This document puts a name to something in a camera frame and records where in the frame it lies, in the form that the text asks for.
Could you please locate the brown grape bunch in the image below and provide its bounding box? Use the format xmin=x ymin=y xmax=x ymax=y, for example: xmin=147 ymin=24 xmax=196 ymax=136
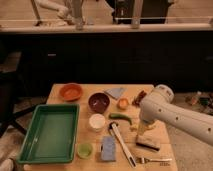
xmin=132 ymin=91 xmax=147 ymax=107

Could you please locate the green plastic tray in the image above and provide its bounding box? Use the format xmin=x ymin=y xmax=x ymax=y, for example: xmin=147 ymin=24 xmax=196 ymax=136
xmin=18 ymin=104 xmax=79 ymax=164

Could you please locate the grey-blue cloth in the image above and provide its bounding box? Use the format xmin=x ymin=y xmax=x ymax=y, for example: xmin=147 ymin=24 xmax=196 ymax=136
xmin=105 ymin=87 xmax=125 ymax=100

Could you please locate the orange bowl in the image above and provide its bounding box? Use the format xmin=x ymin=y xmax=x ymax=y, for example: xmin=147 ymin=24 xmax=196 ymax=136
xmin=59 ymin=83 xmax=83 ymax=101

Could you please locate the yellow banana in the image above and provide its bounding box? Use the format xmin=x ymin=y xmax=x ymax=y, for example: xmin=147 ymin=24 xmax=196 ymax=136
xmin=130 ymin=124 xmax=156 ymax=131

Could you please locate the small orange cup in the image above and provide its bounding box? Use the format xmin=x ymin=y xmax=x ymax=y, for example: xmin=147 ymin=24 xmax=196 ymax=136
xmin=117 ymin=98 xmax=129 ymax=110

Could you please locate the black office chair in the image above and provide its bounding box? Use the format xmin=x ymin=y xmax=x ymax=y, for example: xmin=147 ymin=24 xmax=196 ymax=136
xmin=0 ymin=41 xmax=36 ymax=138

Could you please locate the white cup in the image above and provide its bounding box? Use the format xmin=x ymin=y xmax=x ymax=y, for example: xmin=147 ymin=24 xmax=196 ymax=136
xmin=89 ymin=114 xmax=106 ymax=132

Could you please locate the blue sponge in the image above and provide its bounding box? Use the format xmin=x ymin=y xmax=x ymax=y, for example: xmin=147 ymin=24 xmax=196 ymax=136
xmin=101 ymin=136 xmax=116 ymax=162

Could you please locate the silver fork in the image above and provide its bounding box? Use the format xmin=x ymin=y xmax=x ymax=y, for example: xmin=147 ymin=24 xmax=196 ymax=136
xmin=135 ymin=157 xmax=172 ymax=164

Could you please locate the small green cup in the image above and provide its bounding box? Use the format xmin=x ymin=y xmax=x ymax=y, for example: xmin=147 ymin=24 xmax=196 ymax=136
xmin=77 ymin=143 xmax=93 ymax=159

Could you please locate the purple bowl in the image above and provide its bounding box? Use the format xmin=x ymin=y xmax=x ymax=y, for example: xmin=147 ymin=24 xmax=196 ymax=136
xmin=88 ymin=93 xmax=110 ymax=114

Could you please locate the green chili pepper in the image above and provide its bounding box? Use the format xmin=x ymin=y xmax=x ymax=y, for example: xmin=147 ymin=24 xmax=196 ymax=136
xmin=108 ymin=113 xmax=132 ymax=125

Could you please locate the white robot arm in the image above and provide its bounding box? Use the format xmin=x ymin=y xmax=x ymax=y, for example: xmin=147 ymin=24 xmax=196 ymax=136
xmin=139 ymin=84 xmax=213 ymax=146

